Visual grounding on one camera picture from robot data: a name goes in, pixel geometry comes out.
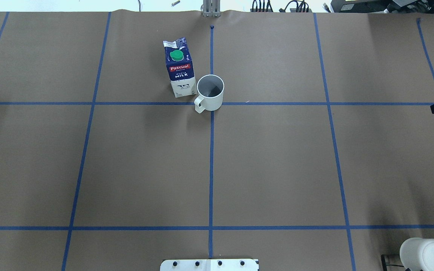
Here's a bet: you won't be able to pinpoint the white mug with handle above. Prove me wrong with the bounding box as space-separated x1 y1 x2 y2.
194 75 225 114

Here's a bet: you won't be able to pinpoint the black equipment at table corner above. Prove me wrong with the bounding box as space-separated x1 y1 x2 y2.
330 0 434 14

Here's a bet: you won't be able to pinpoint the black cables at table edge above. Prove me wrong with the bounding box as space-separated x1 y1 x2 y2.
250 0 313 13

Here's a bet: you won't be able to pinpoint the blue white milk carton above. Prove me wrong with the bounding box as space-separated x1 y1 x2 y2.
162 37 197 98

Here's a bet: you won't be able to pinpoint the metal camera post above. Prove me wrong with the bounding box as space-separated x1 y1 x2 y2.
201 0 222 18

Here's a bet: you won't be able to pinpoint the white mug on rack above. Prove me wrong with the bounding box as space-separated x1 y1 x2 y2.
399 238 434 271

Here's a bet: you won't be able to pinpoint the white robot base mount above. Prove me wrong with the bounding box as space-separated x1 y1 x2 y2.
160 259 260 271

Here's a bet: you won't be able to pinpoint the black wire mug rack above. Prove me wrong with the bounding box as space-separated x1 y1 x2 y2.
380 254 407 271

